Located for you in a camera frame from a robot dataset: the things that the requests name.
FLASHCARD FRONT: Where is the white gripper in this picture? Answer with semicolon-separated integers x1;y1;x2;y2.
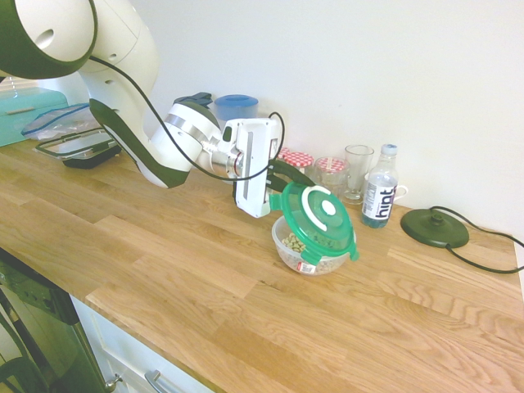
232;117;317;218

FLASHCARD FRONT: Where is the green round container lid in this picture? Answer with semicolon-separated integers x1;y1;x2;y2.
269;180;360;263

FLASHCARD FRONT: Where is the clear food bowl with nuts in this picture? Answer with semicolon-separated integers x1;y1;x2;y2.
271;215;357;276

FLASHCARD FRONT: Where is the clear pitcher blue lid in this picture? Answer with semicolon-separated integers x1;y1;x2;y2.
213;94;260;132

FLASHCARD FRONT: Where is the clear pitcher dark grey lid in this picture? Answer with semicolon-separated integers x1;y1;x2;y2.
174;92;215;120

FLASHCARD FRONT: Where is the rectangular container green-rimmed lid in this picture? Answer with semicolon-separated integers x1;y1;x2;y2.
34;127;122;169

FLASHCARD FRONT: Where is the clear drinking glass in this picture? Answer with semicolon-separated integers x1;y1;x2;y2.
342;144;376;206

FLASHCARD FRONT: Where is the hint water bottle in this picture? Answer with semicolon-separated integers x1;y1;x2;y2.
361;142;400;228

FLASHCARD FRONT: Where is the black kettle base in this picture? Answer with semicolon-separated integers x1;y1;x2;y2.
400;206;471;250

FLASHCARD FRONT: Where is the clear zip plastic bag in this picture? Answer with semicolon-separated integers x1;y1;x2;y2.
20;102;99;142

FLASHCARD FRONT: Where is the white cabinet drawer front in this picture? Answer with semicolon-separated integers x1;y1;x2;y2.
69;294;197;393

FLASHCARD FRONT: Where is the teal bread box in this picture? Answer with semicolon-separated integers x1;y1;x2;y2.
0;89;77;148

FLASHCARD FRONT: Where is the dark steel dishwasher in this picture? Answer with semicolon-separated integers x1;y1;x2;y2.
0;247;106;393

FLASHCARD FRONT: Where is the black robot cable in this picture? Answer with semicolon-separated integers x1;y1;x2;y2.
88;55;287;183

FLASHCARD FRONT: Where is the black kettle base cable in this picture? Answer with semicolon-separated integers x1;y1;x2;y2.
437;206;524;274

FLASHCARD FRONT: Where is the silver drawer handle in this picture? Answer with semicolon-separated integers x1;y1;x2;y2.
144;369;175;393

